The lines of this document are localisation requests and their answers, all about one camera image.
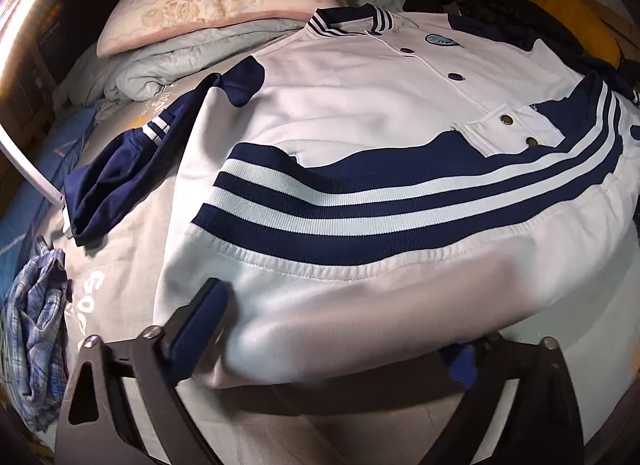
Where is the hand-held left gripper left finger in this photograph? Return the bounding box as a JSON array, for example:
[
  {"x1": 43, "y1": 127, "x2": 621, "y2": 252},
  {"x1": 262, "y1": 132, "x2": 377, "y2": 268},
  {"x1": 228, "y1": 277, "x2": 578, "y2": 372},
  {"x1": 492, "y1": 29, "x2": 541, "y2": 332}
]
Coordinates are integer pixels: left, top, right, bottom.
[{"x1": 52, "y1": 277, "x2": 233, "y2": 465}]

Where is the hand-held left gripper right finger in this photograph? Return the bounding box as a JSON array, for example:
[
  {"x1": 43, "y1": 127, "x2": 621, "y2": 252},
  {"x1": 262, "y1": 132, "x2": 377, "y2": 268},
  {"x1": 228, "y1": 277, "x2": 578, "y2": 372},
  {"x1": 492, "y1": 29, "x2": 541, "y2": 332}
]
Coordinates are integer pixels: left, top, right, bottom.
[{"x1": 440, "y1": 335, "x2": 586, "y2": 465}]

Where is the white and navy varsity jacket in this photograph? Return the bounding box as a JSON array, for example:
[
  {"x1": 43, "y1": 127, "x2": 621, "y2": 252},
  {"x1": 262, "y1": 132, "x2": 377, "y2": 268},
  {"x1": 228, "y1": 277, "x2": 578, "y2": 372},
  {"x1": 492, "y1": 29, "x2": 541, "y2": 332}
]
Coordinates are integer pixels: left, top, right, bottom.
[{"x1": 64, "y1": 2, "x2": 640, "y2": 391}]

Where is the blue plaid shirt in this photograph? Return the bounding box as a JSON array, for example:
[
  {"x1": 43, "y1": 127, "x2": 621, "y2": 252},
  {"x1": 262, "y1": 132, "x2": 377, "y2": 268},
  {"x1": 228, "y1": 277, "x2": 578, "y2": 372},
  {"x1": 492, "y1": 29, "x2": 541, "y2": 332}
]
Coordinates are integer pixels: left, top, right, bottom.
[{"x1": 0, "y1": 240, "x2": 71, "y2": 433}]

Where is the pale blue quilt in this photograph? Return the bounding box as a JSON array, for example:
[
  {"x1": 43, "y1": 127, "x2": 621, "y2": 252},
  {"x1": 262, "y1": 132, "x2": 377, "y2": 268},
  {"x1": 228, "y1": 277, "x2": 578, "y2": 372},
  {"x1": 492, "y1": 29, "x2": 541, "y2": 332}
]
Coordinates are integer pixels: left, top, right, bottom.
[{"x1": 52, "y1": 0, "x2": 416, "y2": 106}]

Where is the black printed poster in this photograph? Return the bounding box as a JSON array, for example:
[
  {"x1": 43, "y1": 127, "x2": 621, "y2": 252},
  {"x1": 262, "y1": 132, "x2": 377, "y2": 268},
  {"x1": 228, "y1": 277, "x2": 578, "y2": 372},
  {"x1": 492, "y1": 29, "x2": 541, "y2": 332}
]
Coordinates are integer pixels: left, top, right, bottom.
[{"x1": 35, "y1": 0, "x2": 126, "y2": 91}]

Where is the black quilted jacket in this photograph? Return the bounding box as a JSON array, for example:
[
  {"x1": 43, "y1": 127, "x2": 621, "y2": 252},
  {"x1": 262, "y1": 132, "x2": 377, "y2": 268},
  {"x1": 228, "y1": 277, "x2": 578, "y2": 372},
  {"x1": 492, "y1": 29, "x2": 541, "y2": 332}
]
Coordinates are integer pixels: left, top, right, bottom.
[{"x1": 457, "y1": 0, "x2": 636, "y2": 96}]

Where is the white arc lamp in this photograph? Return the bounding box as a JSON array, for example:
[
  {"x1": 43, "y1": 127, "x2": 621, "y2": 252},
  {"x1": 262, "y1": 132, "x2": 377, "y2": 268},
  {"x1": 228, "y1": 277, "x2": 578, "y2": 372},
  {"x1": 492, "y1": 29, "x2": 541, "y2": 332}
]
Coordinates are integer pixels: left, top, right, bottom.
[{"x1": 0, "y1": 0, "x2": 73, "y2": 238}]

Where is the yellow pillow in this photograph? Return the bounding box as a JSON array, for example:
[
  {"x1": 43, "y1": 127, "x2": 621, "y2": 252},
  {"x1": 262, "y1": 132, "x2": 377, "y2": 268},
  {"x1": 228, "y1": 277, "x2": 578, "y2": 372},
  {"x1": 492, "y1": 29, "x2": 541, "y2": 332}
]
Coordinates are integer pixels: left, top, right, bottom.
[{"x1": 492, "y1": 0, "x2": 623, "y2": 66}]

